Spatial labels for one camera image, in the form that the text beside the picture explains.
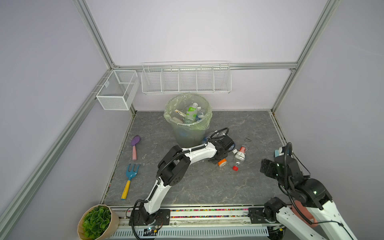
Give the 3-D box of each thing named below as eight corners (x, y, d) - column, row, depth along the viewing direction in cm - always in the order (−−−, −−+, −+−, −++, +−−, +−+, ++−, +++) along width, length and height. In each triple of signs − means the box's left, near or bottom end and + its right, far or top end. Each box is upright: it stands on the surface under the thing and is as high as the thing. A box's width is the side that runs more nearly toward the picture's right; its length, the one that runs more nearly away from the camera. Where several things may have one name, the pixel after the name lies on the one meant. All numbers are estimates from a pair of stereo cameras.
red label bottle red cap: (231, 169, 91) (233, 165, 86) (236, 148, 101) (238, 143, 96) (240, 173, 90) (243, 168, 85) (245, 151, 99) (247, 146, 94)
